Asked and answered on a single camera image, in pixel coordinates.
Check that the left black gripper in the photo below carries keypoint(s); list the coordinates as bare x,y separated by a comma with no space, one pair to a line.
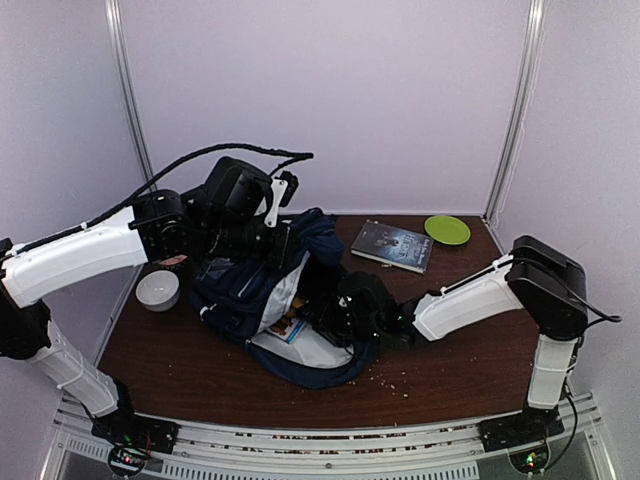
278,254

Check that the navy blue backpack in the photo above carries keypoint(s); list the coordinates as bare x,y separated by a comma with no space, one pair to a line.
274,315

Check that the dog cover book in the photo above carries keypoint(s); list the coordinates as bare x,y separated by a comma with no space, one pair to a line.
290,323

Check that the black leather case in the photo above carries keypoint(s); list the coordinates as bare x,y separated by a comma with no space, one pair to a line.
329,319

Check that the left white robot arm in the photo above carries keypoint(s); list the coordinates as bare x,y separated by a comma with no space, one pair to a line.
54,283

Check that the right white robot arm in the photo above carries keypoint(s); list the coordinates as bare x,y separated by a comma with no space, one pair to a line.
549,286

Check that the blue hardcover book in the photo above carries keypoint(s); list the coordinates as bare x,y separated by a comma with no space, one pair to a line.
393,246

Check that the red patterned bowl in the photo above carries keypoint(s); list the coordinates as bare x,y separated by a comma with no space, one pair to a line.
175,263

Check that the white ceramic bowl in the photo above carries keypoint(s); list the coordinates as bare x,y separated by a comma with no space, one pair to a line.
158,291

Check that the green plate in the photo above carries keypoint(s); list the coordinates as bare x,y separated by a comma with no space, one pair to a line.
447,230

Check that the front aluminium rail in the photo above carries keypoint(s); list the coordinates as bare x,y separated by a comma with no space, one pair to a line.
445,450

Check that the left metal frame post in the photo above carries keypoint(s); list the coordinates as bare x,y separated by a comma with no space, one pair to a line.
133,118

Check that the metal frame post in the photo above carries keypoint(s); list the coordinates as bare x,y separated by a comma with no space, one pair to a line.
133,118
515,127

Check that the right metal frame post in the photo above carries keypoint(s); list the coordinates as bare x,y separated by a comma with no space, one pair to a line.
515,127

